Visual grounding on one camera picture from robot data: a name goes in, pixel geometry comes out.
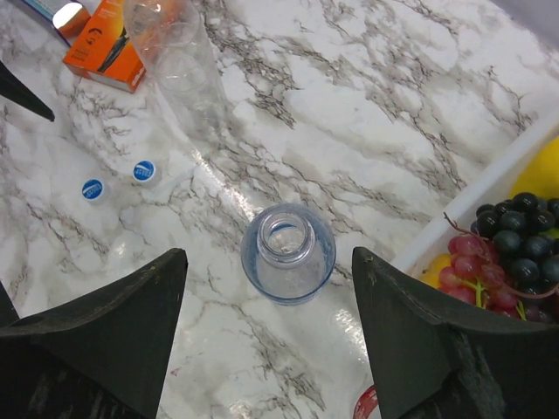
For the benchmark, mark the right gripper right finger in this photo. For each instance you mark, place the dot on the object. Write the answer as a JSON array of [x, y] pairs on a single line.
[[434, 356]]

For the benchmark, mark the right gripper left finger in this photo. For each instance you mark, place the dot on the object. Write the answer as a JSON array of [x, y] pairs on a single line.
[[102, 355]]

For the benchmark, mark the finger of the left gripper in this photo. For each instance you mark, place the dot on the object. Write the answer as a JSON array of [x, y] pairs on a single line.
[[16, 91]]

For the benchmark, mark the red bottle cap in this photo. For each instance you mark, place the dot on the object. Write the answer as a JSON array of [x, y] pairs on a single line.
[[367, 406]]

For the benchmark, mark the blue white bottle cap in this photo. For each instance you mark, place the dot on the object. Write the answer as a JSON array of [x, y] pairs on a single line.
[[146, 173]]

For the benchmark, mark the blue label plastic bottle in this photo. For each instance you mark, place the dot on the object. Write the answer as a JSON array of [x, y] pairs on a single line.
[[288, 253]]

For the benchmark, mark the clear empty plastic bottle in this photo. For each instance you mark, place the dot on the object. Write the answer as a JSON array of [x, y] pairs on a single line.
[[171, 41]]

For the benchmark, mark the yellow lemon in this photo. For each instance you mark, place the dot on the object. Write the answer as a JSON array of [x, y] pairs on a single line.
[[430, 275]]

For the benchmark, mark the purple toothpaste box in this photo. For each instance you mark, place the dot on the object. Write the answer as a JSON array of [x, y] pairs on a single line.
[[66, 18]]

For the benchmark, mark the orange razor box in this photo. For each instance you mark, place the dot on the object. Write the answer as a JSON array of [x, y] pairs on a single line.
[[103, 51]]

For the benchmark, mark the red grape bunch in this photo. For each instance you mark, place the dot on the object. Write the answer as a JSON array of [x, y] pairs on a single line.
[[476, 278]]

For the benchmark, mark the white fruit basket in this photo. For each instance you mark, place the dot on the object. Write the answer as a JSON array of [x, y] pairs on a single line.
[[492, 185]]

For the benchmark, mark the dark blue grape bunch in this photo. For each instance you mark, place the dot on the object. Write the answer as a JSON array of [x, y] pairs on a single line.
[[523, 231]]

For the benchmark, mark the yellow mango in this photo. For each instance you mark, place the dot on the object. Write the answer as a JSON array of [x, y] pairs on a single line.
[[541, 176]]

